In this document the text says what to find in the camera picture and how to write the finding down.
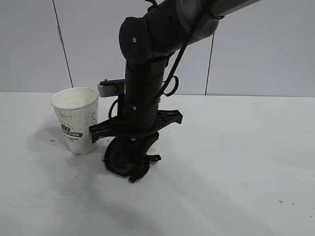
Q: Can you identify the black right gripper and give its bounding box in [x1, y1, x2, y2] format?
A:
[88, 80, 184, 159]

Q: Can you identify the black purple cloth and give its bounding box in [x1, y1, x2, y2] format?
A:
[104, 137, 162, 183]

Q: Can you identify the white printed paper cup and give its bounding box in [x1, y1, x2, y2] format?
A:
[50, 87, 100, 155]

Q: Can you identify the black camera cable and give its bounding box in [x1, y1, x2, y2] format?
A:
[108, 97, 120, 120]

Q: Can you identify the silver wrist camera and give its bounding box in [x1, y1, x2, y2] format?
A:
[97, 78, 126, 98]

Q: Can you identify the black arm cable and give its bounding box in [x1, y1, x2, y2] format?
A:
[161, 0, 197, 97]

